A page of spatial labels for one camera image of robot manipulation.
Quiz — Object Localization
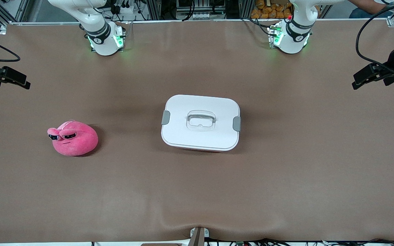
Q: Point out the pink plush toy with eyes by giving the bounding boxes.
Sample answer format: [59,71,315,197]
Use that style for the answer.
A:
[47,120,99,157]

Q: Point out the white box lid grey clips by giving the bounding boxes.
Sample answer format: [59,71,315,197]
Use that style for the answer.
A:
[161,95,241,152]

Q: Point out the person's bare forearm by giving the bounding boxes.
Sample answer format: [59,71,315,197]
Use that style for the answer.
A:
[348,0,382,10]

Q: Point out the pink plastic box base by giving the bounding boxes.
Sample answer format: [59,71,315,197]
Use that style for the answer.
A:
[173,147,226,152]

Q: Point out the white power strip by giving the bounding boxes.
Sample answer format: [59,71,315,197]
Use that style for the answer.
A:
[111,0,135,15]

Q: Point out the brown table mat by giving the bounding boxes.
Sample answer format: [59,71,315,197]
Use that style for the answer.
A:
[0,19,394,244]

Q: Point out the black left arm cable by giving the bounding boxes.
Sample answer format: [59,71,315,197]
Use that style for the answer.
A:
[355,2,394,74]

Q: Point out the silver table edge rail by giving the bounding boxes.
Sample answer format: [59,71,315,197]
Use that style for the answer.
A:
[8,19,389,25]

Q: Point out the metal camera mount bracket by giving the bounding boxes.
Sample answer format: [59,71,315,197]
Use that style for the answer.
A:
[189,227,210,246]

